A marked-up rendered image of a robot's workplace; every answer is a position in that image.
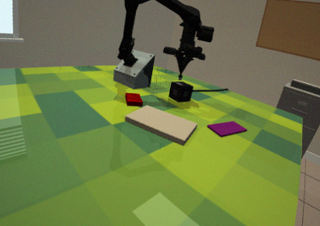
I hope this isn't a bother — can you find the purple flat rectangular pad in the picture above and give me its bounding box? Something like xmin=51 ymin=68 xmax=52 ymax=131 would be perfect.
xmin=207 ymin=121 xmax=248 ymax=137

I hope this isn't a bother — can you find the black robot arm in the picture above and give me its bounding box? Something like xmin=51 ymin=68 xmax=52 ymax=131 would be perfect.
xmin=117 ymin=0 xmax=214 ymax=68

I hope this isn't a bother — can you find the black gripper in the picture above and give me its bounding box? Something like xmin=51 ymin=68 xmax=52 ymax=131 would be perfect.
xmin=163 ymin=37 xmax=205 ymax=72

